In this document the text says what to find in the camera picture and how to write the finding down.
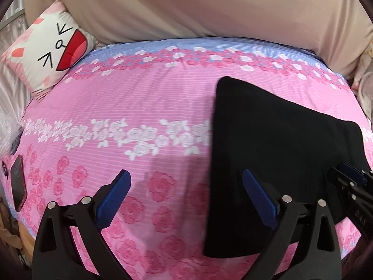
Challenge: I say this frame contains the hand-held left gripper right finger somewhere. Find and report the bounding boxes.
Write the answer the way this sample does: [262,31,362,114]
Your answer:
[242,168,342,280]

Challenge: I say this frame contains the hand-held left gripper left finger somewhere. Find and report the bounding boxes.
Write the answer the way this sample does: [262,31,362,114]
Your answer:
[33,169,131,280]

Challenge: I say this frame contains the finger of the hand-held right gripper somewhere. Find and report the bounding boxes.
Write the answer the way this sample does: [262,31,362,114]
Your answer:
[337,162,373,186]
[327,167,373,241]

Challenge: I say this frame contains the black pants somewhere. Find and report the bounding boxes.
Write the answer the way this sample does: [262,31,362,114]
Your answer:
[203,76,371,259]

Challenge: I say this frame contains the pale floral blanket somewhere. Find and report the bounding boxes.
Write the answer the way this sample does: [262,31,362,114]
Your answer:
[350,42,373,119]

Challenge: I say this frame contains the phone in red case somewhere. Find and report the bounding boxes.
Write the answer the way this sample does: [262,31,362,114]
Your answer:
[10,155,28,213]

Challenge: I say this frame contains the pink floral bed sheet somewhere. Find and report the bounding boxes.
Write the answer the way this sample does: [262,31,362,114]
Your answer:
[0,36,373,280]

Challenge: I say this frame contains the clear plastic bag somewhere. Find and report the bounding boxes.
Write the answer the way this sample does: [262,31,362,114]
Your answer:
[0,115,22,154]

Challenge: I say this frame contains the cat face pillow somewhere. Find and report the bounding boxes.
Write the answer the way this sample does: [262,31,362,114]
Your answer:
[1,0,98,101]

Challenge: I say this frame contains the pale satin cloth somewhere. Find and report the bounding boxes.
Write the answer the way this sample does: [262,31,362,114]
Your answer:
[0,20,40,120]

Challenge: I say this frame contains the beige cloth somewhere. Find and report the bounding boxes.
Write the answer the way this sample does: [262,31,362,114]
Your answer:
[23,0,373,80]

